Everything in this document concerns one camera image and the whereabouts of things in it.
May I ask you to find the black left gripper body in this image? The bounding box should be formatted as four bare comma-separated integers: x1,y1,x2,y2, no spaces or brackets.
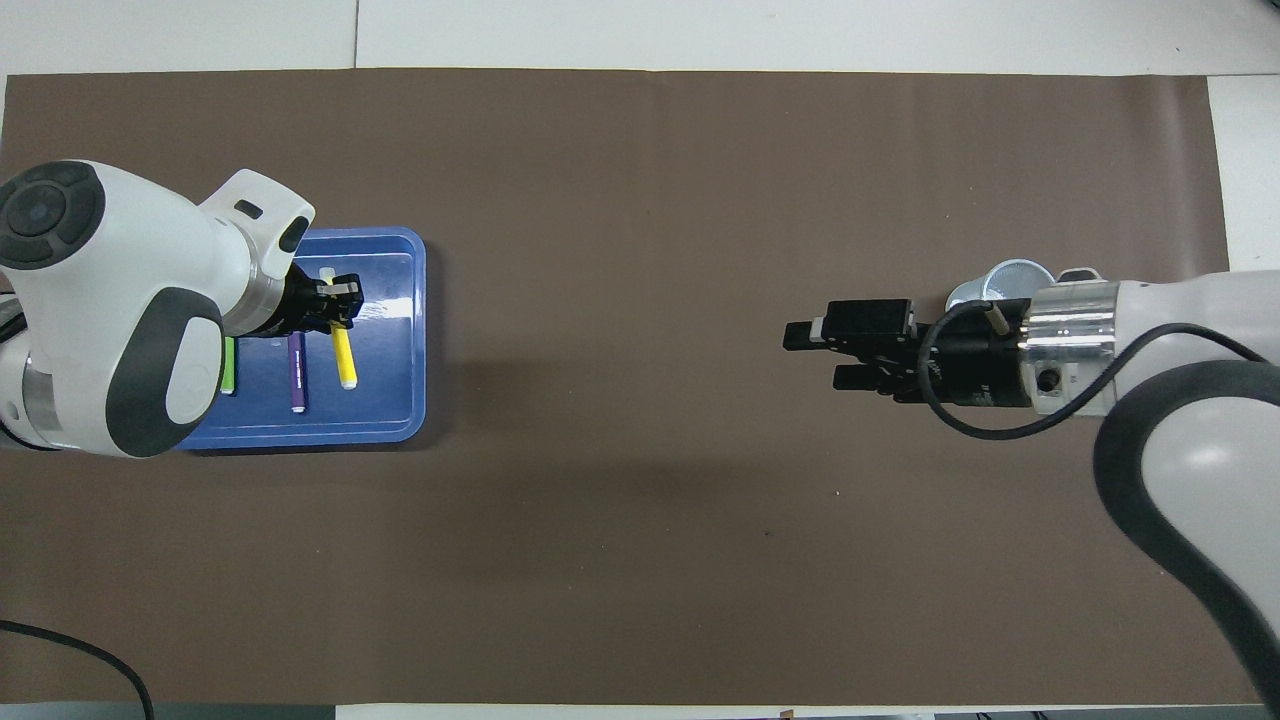
266,260,333,338

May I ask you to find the translucent plastic cup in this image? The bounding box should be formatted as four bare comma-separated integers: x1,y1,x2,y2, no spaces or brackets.
944,258,1057,312

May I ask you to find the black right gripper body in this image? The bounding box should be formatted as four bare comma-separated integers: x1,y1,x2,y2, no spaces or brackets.
850,318,1033,409

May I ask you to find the brown table mat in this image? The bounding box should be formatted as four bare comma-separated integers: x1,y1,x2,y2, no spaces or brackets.
0,67,1275,707

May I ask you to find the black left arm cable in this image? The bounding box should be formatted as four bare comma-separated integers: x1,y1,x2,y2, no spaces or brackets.
0,619,157,720

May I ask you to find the blue plastic tray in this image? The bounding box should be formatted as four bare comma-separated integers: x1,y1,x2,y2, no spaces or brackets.
175,226,428,452

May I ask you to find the yellow highlighter pen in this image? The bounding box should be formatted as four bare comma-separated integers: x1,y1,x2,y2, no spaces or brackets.
319,266,359,392

